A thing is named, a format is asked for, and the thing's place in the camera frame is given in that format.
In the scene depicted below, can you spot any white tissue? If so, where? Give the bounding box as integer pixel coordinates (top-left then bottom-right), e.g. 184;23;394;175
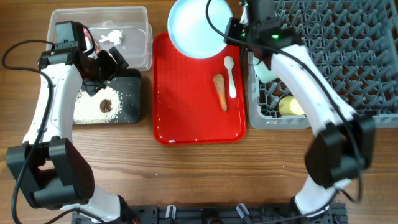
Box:
99;30;123;46

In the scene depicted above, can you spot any white plastic spoon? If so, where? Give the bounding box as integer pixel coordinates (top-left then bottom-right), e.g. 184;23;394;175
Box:
224;56;237;98

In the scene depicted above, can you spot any red snack wrapper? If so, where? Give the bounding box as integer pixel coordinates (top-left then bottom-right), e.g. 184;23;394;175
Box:
83;27;100;54

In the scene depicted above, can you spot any brown food scrap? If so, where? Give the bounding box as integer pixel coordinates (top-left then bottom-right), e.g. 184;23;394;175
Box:
99;99;112;113

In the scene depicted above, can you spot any white rice pile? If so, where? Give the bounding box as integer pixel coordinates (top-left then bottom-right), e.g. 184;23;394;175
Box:
73;87;122;124

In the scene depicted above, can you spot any light blue plate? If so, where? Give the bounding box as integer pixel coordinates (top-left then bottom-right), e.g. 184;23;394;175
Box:
167;0;233;59

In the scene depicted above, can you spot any orange carrot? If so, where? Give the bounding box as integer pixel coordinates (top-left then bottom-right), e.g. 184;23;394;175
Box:
213;74;228;112

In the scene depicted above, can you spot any mint green bowl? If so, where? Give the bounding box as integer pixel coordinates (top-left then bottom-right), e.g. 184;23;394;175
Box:
252;57;278;84

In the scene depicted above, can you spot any yellow plastic cup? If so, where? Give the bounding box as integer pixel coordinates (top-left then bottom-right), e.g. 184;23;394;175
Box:
278;96;305;116

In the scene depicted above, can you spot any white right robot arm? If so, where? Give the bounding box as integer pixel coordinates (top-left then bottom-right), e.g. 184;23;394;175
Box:
223;1;376;220

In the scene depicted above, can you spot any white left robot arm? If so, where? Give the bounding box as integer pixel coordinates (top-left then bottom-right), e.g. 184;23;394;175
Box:
6;21;139;223

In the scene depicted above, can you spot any grey dishwasher rack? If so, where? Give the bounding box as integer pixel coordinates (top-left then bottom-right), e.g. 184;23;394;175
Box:
243;0;398;129

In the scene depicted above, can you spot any black square bin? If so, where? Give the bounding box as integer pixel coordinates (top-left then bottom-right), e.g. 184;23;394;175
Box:
71;68;142;125

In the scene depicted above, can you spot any clear plastic bin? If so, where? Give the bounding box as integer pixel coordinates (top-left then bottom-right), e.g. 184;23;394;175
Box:
47;6;152;71

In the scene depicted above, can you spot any red plastic tray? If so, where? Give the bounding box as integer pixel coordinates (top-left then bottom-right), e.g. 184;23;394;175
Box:
152;32;247;145

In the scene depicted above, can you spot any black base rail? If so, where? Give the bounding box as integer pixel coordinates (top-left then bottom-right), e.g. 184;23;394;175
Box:
71;203;348;224

